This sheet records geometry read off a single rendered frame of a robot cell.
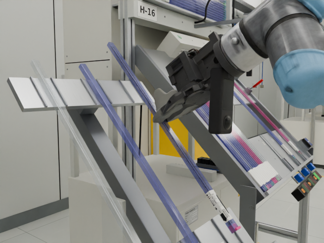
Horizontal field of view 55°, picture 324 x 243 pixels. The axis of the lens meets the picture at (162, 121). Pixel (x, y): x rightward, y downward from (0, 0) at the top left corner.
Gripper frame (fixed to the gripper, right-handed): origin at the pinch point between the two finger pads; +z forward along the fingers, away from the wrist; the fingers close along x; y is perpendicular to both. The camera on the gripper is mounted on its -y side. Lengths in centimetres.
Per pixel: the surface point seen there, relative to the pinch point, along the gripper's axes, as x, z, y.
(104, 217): 10.0, 14.8, -13.6
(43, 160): -73, 191, 64
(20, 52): -52, 145, 135
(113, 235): 9.6, 14.2, -17.4
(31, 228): -57, 204, 16
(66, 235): -69, 179, 1
